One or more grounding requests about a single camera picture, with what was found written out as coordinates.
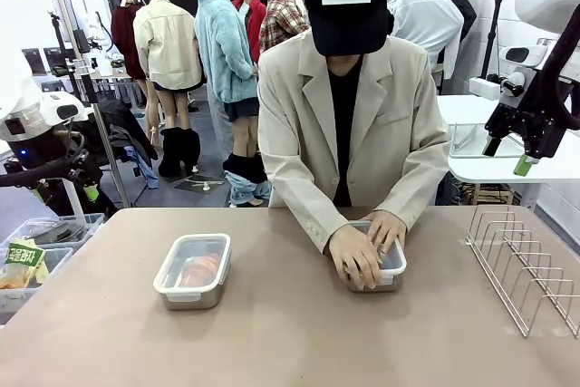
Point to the green snack bag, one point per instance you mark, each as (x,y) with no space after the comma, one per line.
(22,255)

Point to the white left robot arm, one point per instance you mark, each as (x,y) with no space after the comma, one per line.
(31,101)

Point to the black stool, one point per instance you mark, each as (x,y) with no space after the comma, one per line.
(51,87)

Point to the mannequin in white shirt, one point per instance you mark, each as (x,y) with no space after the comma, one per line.
(430,20)

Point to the black cap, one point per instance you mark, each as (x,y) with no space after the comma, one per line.
(344,20)

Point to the mannequin in cream jacket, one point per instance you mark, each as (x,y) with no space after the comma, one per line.
(165,42)

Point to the mannequin in red jacket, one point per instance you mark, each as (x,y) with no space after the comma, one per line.
(254,20)

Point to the dark jacket on chair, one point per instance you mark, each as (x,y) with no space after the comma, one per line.
(122,124)

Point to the clear plastic storage bin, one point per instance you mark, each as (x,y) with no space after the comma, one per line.
(54,269)
(86,224)

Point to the person in beige blazer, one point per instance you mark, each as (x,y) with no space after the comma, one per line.
(326,124)

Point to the person's left forearm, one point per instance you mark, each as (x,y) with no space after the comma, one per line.
(421,187)

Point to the person's right hand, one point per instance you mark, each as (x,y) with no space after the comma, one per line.
(355,260)

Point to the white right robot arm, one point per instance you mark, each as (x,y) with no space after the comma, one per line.
(544,2)

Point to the mannequin in plaid hoodie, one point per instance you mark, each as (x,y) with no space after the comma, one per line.
(278,20)

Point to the person's left hand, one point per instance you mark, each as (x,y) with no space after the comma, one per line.
(387,228)

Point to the mannequin in black jacket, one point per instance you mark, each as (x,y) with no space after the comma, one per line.
(466,11)

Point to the black boots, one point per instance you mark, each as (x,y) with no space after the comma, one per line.
(179,151)

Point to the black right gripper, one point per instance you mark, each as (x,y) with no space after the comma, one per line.
(534,133)

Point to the black tripod stand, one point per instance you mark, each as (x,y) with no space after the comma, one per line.
(494,33)

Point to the blue jeans heap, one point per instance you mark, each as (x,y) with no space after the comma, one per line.
(244,187)

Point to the mannequin in dark red dress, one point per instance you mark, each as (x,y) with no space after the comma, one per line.
(124,29)

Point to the golden croissant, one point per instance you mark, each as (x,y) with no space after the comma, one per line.
(199,269)

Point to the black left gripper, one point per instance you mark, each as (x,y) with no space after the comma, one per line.
(50,151)

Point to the mannequin in light blue fleece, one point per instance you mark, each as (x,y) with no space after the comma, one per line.
(222,51)

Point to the person's right forearm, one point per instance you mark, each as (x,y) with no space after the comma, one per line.
(308,210)

